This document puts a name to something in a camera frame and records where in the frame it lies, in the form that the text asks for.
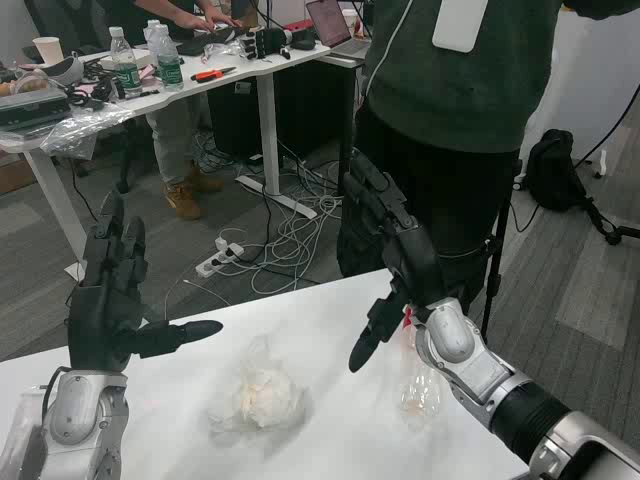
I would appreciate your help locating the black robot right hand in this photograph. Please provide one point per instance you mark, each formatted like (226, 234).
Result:
(412, 265)

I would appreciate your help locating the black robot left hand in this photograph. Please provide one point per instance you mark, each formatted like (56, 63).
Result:
(102, 320)

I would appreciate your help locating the clear plastic bottle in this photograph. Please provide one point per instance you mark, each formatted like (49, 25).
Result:
(417, 395)

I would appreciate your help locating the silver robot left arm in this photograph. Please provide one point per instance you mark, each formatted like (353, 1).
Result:
(80, 410)

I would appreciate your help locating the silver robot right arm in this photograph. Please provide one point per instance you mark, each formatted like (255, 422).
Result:
(500, 385)

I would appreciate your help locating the water bottle green label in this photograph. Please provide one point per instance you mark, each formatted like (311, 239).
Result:
(125, 65)
(170, 62)

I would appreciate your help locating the black tripod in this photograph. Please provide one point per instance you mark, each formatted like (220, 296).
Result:
(497, 270)

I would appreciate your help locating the white power strip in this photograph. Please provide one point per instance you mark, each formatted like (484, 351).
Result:
(220, 257)

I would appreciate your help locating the desk with black leg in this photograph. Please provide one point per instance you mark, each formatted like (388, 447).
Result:
(347, 125)

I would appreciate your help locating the black backpack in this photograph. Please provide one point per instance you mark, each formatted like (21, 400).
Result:
(552, 170)

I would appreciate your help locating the person in green sweater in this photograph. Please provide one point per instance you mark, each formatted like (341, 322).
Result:
(450, 100)

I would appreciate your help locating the crumpled clear plastic bag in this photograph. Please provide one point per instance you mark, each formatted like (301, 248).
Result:
(265, 395)

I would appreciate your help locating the person with tan boots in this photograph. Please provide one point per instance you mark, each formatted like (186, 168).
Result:
(172, 135)

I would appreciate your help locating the black stand leg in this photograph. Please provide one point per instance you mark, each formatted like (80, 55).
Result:
(607, 225)

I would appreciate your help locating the white phone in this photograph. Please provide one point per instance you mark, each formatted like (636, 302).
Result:
(457, 25)

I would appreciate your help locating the black computer mouse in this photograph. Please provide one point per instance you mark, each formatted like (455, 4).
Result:
(302, 44)

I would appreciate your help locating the open silver laptop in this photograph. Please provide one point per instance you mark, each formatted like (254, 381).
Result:
(330, 22)

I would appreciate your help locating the white standing desk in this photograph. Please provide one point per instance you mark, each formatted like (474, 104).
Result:
(240, 65)

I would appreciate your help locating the black robotic hand prototype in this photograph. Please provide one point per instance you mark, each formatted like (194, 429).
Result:
(267, 40)

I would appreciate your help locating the white paper cup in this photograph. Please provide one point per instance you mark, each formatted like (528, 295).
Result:
(46, 50)

